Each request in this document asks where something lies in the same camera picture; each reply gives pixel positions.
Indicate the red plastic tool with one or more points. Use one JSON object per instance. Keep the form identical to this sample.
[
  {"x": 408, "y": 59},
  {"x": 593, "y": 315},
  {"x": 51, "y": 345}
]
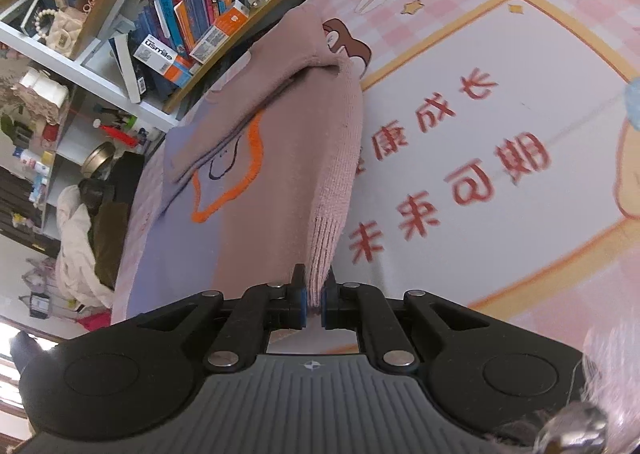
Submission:
[{"x": 116, "y": 131}]

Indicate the pink fluffy sleeve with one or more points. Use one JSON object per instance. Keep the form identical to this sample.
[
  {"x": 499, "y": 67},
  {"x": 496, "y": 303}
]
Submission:
[{"x": 617, "y": 374}]

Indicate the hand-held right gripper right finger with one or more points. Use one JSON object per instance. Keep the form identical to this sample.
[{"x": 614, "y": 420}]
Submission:
[{"x": 326, "y": 308}]

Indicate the brass bowl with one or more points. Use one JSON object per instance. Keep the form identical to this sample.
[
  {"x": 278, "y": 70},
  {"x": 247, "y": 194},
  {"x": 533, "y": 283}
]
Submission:
[{"x": 98, "y": 157}]

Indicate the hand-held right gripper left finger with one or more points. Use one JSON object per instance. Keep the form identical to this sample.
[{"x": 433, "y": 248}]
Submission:
[{"x": 301, "y": 308}]

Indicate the white blue orange carton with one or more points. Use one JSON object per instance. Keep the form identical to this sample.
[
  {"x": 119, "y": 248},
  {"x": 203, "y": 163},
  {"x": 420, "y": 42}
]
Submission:
[{"x": 162, "y": 58}]

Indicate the white shelf unit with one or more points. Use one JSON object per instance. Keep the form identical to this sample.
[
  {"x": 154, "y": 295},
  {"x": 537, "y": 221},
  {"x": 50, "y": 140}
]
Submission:
[{"x": 75, "y": 78}]

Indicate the orange and white box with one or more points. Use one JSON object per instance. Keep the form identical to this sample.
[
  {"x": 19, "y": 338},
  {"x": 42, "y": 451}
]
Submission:
[{"x": 220, "y": 31}]

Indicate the white cloth pile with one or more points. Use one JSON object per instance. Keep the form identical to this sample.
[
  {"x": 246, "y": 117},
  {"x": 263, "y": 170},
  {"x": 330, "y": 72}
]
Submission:
[{"x": 75, "y": 254}]

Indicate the dark olive cloth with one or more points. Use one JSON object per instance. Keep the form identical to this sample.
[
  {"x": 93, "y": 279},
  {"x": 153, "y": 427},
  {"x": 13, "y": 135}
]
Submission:
[{"x": 111, "y": 239}]

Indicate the pink knitted sweater orange star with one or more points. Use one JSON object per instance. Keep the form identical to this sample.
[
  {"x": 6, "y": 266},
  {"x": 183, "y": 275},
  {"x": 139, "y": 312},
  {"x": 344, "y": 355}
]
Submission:
[{"x": 280, "y": 143}]

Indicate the pink checkered printed blanket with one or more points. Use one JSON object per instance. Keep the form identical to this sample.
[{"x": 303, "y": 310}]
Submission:
[{"x": 480, "y": 98}]

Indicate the white plastic bottle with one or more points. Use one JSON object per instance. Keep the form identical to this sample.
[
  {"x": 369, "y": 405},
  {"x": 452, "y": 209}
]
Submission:
[{"x": 42, "y": 86}]

